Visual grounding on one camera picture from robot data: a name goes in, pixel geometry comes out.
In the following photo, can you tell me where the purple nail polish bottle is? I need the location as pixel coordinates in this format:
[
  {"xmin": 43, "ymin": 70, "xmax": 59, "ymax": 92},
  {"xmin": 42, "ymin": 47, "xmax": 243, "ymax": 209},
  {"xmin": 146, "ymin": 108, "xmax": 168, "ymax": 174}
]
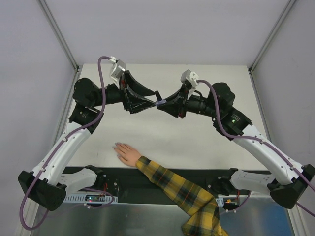
[{"xmin": 155, "ymin": 99, "xmax": 167, "ymax": 107}]

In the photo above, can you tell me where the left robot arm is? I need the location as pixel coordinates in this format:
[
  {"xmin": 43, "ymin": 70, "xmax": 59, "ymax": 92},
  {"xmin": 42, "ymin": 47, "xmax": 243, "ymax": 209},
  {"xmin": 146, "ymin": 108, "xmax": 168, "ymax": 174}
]
[{"xmin": 18, "ymin": 71, "xmax": 155, "ymax": 211}]

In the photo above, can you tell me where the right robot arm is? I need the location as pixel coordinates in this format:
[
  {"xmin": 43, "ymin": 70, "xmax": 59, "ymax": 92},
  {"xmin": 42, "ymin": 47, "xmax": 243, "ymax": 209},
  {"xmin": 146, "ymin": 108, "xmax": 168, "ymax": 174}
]
[{"xmin": 155, "ymin": 82, "xmax": 315, "ymax": 209}]

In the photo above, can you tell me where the yellow plaid sleeve forearm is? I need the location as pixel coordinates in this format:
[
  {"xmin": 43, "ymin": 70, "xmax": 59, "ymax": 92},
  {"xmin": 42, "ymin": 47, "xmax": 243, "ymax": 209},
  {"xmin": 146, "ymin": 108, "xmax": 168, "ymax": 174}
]
[{"xmin": 136, "ymin": 156, "xmax": 228, "ymax": 236}]

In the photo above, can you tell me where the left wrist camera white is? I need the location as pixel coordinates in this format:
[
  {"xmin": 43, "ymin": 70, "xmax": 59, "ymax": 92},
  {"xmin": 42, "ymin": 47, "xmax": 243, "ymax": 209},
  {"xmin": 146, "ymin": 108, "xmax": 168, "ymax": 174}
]
[{"xmin": 109, "ymin": 57, "xmax": 126, "ymax": 87}]

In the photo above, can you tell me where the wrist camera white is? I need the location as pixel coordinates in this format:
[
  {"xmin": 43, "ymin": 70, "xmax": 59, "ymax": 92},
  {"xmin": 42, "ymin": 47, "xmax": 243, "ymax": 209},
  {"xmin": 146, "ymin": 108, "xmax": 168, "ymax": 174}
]
[
  {"xmin": 109, "ymin": 57, "xmax": 126, "ymax": 87},
  {"xmin": 180, "ymin": 69, "xmax": 199, "ymax": 99}
]

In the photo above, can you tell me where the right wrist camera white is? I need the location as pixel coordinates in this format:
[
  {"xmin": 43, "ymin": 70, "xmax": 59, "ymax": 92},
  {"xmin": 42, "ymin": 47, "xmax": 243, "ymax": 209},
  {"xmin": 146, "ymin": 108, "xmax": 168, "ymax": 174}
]
[{"xmin": 180, "ymin": 69, "xmax": 199, "ymax": 99}]

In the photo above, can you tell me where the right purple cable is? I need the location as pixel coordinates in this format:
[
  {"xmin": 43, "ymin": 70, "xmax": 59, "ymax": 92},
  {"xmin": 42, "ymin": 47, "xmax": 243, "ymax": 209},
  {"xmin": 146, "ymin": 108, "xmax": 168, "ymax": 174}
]
[{"xmin": 196, "ymin": 79, "xmax": 315, "ymax": 217}]

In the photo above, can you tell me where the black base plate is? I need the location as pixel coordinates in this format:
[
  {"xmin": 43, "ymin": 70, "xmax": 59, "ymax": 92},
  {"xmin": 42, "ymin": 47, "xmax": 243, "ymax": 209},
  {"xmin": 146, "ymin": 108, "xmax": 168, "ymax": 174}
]
[{"xmin": 56, "ymin": 165, "xmax": 274, "ymax": 205}]

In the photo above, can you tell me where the white cable duct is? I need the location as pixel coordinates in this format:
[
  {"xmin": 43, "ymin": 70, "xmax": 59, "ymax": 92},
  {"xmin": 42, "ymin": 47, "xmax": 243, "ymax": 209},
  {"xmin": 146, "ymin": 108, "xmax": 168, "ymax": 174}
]
[{"xmin": 63, "ymin": 193, "xmax": 118, "ymax": 204}]

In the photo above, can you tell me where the left aluminium frame post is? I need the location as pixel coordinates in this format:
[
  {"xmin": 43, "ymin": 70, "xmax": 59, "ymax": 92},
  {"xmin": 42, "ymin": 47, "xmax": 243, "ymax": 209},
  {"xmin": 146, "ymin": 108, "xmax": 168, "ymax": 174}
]
[{"xmin": 36, "ymin": 0, "xmax": 80, "ymax": 72}]

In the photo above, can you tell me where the aluminium frame post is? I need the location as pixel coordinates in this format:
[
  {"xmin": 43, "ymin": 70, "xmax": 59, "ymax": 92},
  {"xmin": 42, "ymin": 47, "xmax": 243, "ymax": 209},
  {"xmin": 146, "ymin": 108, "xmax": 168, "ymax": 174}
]
[
  {"xmin": 36, "ymin": 0, "xmax": 80, "ymax": 72},
  {"xmin": 248, "ymin": 0, "xmax": 298, "ymax": 75}
]

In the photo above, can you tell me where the right aluminium frame post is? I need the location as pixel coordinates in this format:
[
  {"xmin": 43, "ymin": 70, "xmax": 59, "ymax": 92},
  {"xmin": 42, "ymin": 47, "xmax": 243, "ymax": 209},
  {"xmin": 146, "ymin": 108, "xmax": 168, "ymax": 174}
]
[{"xmin": 248, "ymin": 0, "xmax": 298, "ymax": 75}]

